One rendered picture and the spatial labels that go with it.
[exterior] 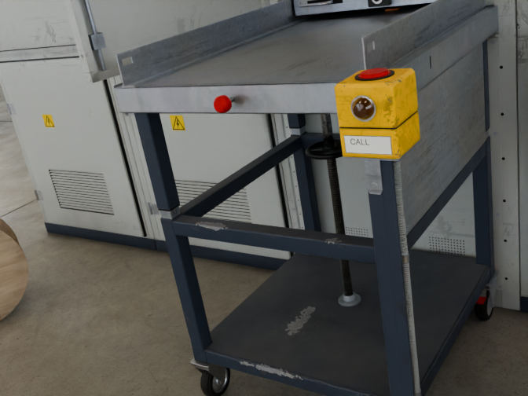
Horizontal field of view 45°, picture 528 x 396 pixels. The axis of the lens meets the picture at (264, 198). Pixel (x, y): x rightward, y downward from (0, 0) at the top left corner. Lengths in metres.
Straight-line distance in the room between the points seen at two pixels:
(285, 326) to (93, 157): 1.27
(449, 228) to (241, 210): 0.73
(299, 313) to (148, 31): 0.82
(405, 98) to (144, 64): 0.74
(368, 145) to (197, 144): 1.44
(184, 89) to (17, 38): 1.55
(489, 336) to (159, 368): 0.93
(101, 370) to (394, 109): 1.41
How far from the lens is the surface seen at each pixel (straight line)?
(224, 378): 1.72
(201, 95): 1.24
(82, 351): 2.11
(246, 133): 2.07
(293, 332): 1.62
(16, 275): 2.40
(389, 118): 0.79
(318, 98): 1.10
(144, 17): 1.68
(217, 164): 2.19
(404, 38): 1.20
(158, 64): 1.45
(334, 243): 1.23
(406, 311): 0.94
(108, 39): 1.62
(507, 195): 1.80
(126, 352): 2.03
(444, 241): 1.92
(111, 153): 2.54
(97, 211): 2.76
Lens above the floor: 1.08
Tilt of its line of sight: 22 degrees down
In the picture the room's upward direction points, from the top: 10 degrees counter-clockwise
